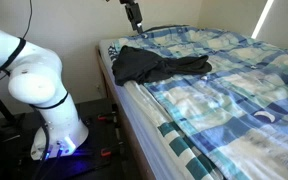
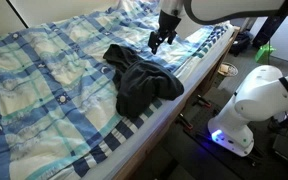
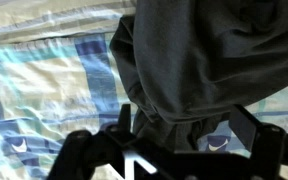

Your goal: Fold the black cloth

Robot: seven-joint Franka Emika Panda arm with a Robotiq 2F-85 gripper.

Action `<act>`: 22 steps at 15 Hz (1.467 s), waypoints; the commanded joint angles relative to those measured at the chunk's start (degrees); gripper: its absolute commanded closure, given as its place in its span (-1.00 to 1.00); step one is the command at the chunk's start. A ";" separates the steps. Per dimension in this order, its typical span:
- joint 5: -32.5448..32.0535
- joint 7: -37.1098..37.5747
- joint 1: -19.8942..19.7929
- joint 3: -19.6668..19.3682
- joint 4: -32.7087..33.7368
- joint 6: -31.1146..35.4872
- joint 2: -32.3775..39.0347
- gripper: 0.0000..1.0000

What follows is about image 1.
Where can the brown wooden bed frame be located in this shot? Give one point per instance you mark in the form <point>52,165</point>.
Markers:
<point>117,106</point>

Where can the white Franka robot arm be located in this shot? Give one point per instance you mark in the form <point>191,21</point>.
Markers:
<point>40,83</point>

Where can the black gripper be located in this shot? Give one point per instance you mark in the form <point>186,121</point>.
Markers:
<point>133,13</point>

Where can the white bed mattress sheet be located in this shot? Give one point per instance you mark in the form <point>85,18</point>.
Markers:
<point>134,110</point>

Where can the blue plaid blanket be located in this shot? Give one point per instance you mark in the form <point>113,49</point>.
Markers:
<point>237,100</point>

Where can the teal white striped sheet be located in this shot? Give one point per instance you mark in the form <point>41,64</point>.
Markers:
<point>180,146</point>

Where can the black cloth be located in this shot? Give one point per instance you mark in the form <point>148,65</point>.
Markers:
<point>140,65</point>

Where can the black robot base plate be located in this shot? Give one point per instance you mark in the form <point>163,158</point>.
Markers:
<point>97,133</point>

